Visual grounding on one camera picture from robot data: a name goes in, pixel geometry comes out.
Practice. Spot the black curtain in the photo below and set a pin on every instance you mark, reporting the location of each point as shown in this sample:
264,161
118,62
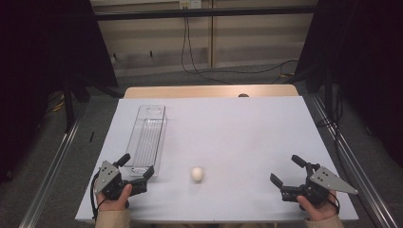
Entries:
38,63
364,63

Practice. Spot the clear plastic storage box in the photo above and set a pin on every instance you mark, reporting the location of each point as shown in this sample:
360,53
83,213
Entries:
147,139

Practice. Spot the metal floor rail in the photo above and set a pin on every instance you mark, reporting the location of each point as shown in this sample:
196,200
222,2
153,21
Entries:
355,164
50,177

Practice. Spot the black horizontal bar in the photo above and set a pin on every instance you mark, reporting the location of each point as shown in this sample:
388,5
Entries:
206,12

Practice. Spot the white egg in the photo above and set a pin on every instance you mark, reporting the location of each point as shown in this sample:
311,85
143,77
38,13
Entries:
197,174

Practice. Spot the wooden table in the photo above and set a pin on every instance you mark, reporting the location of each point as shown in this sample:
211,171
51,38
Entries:
190,91

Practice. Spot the small black floor item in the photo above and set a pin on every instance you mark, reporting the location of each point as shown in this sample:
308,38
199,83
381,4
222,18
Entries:
92,136

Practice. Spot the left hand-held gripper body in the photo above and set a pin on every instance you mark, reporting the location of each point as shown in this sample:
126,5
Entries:
109,182

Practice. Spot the person's right hand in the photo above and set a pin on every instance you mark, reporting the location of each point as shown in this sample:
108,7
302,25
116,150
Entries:
316,210

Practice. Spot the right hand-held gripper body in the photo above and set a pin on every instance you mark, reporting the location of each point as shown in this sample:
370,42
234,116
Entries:
320,183

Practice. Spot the black stand leg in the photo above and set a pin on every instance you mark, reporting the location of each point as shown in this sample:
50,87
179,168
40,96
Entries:
68,107

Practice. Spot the person's left hand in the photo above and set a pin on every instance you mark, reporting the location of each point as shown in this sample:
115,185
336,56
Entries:
112,202

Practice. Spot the white board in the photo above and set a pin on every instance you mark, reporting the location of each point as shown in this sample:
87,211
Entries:
237,142

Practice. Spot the white wall outlet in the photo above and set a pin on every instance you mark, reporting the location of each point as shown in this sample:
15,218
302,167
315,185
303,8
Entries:
190,3

